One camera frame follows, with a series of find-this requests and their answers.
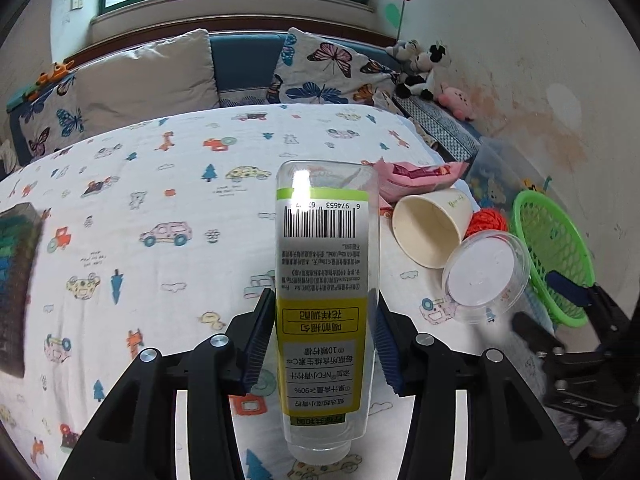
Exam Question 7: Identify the clear plastic storage bin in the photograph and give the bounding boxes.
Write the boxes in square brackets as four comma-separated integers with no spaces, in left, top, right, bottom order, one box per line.
[465,137,551,211]

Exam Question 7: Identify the beige pillow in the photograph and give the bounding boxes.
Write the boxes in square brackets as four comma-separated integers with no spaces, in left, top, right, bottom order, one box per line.
[75,29,221,136]

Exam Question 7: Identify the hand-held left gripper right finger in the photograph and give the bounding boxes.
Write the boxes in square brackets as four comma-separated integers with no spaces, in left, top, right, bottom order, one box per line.
[372,295,583,480]

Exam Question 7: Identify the orange-red yarn ball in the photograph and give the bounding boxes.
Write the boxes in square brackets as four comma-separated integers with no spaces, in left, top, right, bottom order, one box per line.
[465,209,511,238]

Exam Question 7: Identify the pink plush toy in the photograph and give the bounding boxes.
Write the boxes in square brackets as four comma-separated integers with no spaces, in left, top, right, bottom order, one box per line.
[437,86,478,122]

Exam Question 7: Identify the black and white patterned cushion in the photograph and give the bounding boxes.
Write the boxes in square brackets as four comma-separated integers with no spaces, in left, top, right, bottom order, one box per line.
[392,95,483,161]

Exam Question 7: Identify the clear round container white lid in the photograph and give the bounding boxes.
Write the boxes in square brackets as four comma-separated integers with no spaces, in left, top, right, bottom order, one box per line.
[441,230,531,325]

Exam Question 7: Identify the orange toy animal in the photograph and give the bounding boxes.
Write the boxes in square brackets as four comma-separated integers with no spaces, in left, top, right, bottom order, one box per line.
[36,60,76,86]

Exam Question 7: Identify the white paper cup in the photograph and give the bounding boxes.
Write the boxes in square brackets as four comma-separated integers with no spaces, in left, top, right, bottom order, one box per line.
[391,188,473,268]

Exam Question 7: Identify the grey and white plush toy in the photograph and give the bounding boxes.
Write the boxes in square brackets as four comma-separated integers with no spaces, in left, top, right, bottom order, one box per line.
[385,39,421,61]

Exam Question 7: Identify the blue sofa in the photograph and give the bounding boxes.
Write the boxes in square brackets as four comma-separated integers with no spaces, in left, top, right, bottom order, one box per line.
[5,30,406,171]

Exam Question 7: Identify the beige printed cloth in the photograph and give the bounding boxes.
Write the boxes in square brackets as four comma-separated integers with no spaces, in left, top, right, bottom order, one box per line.
[372,91,441,151]

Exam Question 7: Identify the dark box of coloured markers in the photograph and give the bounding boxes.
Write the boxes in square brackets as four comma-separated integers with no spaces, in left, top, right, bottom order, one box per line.
[0,202,43,378]

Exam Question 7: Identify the green plastic mesh basket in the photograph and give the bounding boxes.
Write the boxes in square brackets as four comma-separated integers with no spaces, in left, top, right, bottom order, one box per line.
[511,189,597,328]

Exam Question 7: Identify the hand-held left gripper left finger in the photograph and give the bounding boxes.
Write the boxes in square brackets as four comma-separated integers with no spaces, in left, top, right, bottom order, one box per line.
[57,287,278,480]

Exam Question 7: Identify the teal toy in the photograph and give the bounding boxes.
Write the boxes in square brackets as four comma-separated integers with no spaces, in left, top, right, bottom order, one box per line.
[6,85,38,111]

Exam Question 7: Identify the printed white tablecloth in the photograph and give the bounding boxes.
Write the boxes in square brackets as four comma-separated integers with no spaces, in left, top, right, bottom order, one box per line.
[0,104,556,480]

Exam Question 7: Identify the small butterfly print pillow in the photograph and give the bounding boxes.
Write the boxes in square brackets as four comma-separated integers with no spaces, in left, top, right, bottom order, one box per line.
[15,72,83,161]

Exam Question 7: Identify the large butterfly print pillow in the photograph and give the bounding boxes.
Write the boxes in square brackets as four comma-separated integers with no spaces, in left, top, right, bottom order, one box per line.
[267,27,401,108]

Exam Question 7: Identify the black and white cow plush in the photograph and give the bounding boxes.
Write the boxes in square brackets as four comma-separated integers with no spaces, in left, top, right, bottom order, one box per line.
[397,44,448,101]

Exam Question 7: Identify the clear bottle yellow label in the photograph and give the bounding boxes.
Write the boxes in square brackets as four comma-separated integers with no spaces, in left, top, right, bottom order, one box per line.
[274,160,381,463]

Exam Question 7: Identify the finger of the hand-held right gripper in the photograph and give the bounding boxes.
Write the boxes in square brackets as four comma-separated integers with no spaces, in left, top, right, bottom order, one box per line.
[545,270,631,321]
[510,311,568,358]

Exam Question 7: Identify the pink snack packet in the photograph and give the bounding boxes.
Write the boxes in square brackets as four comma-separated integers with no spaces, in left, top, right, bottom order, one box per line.
[372,157,471,211]

